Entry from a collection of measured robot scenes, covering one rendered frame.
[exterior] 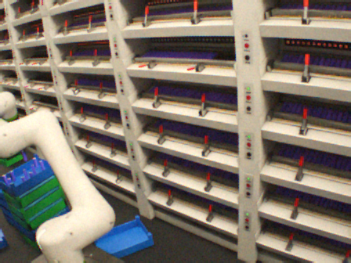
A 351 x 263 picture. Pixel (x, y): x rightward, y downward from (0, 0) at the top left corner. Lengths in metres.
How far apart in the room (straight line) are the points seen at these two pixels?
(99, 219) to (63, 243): 0.15
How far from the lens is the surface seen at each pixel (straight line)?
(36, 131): 1.14
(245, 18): 1.07
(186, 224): 1.76
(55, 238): 0.99
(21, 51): 2.72
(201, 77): 1.21
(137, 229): 1.84
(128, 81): 1.52
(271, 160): 1.27
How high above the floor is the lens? 1.20
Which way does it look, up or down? 23 degrees down
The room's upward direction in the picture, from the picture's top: 6 degrees counter-clockwise
